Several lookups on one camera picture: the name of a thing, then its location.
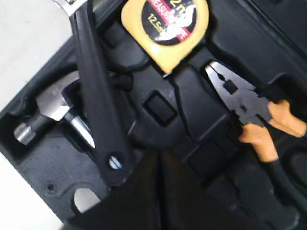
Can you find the adjustable wrench black handle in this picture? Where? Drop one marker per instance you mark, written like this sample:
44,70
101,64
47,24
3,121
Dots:
112,151

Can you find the pliers with orange handles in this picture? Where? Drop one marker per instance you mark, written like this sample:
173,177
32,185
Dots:
254,112

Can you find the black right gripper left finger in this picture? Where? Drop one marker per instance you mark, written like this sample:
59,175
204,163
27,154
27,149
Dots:
139,204

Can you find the yellow measuring tape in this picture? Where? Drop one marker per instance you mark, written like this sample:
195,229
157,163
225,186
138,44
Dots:
167,30

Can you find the black plastic tool case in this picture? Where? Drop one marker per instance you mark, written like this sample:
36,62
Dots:
263,41

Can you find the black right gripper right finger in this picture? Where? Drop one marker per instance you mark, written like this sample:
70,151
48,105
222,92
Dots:
186,206

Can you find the claw hammer black grip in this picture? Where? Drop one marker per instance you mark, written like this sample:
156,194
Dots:
54,106

